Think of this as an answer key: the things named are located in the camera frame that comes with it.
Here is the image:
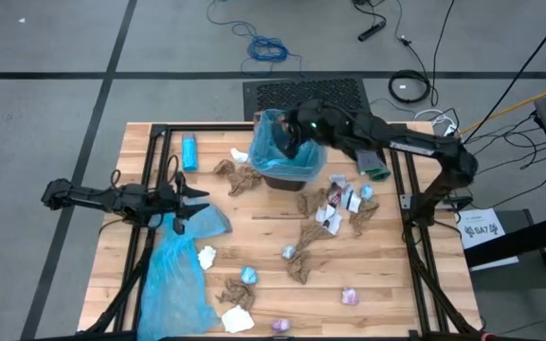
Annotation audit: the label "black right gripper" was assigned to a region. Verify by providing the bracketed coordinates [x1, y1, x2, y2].
[282, 98, 357, 160]

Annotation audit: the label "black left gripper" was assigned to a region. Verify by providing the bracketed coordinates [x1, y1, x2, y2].
[152, 170, 211, 237]

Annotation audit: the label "blue plastic trash bag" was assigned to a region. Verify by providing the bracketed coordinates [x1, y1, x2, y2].
[247, 108, 329, 184]
[136, 202, 234, 341]

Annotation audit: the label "white tissue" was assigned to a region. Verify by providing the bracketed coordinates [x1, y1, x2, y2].
[229, 147, 251, 165]
[196, 244, 218, 272]
[220, 304, 256, 334]

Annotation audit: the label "black trash bin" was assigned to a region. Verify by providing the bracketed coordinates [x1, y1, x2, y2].
[252, 108, 330, 193]

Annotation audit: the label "white wrapper with red print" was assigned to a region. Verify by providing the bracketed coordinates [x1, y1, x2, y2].
[326, 173, 364, 215]

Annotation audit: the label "grey pouch with green edge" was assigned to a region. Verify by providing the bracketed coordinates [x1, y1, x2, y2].
[355, 148, 392, 183]

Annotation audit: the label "long brown crumpled paper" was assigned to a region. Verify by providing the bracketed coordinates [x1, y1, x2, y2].
[285, 222, 337, 286]

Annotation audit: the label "black power strip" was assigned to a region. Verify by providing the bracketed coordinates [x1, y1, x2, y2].
[356, 19, 388, 44]

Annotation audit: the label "pale pink paper ball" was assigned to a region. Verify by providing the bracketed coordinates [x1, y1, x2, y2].
[340, 287, 361, 307]

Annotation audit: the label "white printed sign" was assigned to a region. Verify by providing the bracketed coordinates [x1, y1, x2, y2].
[456, 206, 507, 251]

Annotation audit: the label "black stand legs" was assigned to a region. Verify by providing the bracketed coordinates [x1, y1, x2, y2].
[462, 207, 546, 335]

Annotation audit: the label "black aluminium table frame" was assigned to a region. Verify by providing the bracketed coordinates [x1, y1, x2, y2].
[77, 121, 488, 341]

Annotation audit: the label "blue cable coil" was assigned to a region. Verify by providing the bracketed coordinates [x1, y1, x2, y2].
[205, 0, 305, 80]

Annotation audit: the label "black cable coil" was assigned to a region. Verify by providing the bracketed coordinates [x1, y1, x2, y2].
[387, 68, 433, 105]

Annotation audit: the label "white cable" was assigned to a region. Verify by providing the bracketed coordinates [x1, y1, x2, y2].
[412, 107, 460, 138]

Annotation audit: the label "yellow cable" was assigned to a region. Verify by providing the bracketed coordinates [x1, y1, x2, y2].
[459, 86, 546, 137]

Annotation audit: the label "thin black cable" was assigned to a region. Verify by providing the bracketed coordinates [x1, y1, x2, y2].
[462, 0, 546, 144]

